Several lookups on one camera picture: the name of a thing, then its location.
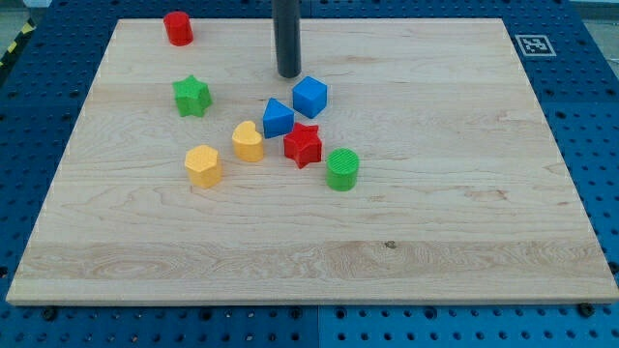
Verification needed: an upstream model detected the red star block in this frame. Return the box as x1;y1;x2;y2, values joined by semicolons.
283;123;322;168

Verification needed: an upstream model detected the green star block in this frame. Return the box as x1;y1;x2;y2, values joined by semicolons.
172;74;212;117

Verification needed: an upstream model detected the green cylinder block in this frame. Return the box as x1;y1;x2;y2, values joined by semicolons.
326;148;360;191

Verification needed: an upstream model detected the blue triangle block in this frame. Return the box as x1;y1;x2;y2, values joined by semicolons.
262;98;294;138

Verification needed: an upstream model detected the yellow heart block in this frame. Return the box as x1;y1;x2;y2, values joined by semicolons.
231;121;264;162

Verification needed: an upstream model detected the blue cube block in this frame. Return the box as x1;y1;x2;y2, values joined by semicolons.
292;76;328;119

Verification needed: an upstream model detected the light wooden board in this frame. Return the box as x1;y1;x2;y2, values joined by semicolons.
7;18;618;306

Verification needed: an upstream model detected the yellow hexagon block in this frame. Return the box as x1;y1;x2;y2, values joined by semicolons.
185;145;222;189

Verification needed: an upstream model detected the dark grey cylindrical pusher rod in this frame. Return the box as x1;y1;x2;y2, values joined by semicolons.
272;0;301;78

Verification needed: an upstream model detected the red cylinder block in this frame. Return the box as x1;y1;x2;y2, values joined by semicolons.
163;11;193;46

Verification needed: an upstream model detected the white fiducial marker tag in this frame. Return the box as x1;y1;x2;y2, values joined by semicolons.
516;34;556;57

